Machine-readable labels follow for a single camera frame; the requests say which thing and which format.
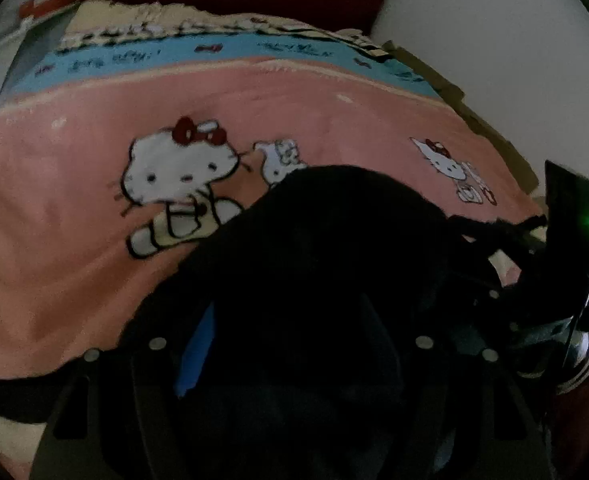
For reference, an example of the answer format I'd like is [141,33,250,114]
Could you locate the black large jacket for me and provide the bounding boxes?
[0,166,540,479]

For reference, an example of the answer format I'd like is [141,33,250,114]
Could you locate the olive mattress edge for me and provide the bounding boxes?
[383,41,540,194]

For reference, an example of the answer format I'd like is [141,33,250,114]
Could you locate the pink Hello Kitty blanket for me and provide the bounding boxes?
[0,0,539,379]

